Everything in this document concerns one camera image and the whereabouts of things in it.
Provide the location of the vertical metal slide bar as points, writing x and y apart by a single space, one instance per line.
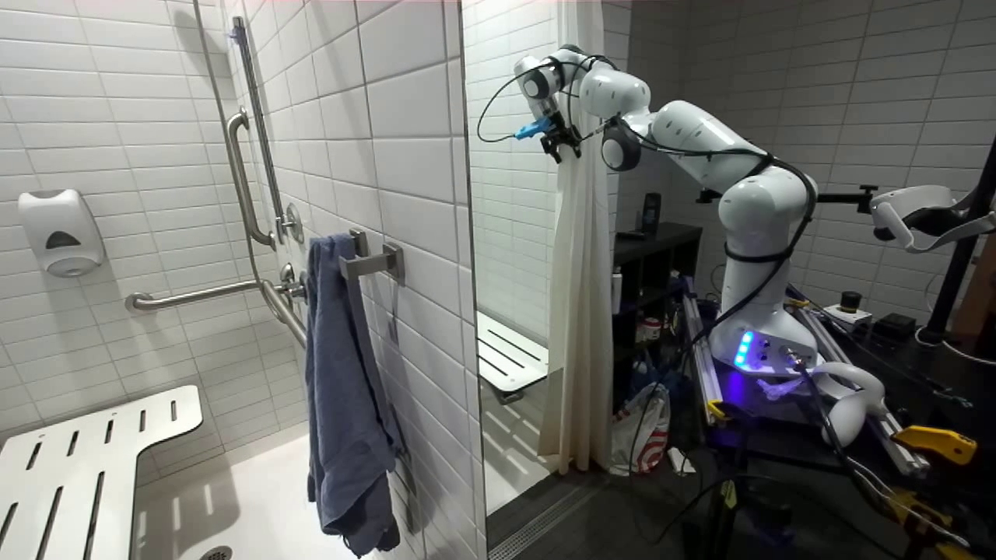
252 102

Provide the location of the yellow clamp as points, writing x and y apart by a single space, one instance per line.
938 441

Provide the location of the black camera stand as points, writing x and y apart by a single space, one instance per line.
960 280

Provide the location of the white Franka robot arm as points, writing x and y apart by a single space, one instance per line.
764 205

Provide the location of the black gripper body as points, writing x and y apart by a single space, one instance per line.
560 129

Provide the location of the curved metal grab bar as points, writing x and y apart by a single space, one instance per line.
250 174

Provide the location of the aluminium extrusion rail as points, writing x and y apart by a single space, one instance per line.
705 361
873 409

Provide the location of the black button box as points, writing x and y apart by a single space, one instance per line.
847 312

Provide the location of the round metal floor drain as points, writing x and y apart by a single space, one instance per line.
216 550

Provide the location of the black shelf unit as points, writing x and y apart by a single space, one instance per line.
656 299

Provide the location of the L-shaped metal grab bar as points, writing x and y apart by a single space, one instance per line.
192 292

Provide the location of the small black device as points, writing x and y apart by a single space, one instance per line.
652 211

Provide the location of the metal towel bar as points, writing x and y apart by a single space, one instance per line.
374 259

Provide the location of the white textured shower curtain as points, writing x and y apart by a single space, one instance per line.
581 312

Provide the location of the white camera on arm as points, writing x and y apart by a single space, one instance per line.
911 211

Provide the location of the white bag with red print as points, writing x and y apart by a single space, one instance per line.
642 431

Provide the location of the blue hanging towel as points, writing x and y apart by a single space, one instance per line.
348 415

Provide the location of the perforated metal threshold strip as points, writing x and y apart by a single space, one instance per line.
541 515

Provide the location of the white wall soap dispenser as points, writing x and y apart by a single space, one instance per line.
60 232

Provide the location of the white slotted shower seat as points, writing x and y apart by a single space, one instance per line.
73 478

